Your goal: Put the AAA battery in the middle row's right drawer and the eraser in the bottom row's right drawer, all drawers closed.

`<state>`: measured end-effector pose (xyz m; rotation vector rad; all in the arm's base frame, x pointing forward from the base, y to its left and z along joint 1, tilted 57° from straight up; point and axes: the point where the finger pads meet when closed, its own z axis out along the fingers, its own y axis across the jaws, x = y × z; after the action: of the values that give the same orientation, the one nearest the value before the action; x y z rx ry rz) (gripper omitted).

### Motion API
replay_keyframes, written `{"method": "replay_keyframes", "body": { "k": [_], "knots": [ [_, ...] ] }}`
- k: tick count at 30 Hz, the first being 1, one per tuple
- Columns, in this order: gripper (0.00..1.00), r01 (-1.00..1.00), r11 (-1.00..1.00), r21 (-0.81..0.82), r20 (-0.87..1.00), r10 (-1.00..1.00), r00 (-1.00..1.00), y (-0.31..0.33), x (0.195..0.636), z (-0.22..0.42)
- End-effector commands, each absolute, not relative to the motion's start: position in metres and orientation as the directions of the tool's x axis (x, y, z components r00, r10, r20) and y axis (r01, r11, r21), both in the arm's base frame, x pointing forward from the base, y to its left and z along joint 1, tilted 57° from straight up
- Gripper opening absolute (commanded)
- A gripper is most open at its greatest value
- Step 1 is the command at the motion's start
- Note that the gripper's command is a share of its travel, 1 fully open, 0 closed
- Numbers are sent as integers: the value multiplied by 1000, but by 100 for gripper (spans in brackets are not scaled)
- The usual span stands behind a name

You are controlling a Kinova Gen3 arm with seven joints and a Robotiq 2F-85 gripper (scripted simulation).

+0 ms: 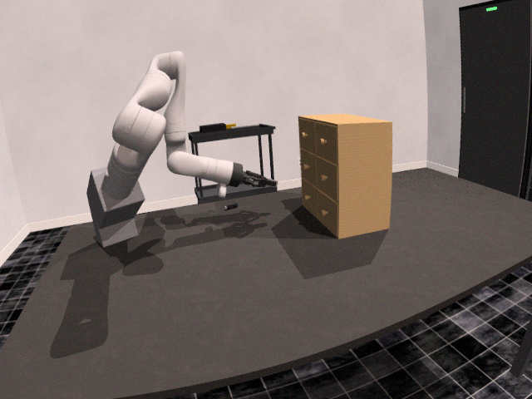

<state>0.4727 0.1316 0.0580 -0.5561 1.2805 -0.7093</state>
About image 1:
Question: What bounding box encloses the light wooden chest of drawers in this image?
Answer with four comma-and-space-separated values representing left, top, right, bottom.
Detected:
298, 114, 392, 239

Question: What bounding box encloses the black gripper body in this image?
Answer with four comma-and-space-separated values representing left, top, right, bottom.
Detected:
228, 162, 258, 187

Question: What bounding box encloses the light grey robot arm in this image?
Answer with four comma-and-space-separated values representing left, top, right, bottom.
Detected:
101, 52, 233, 200

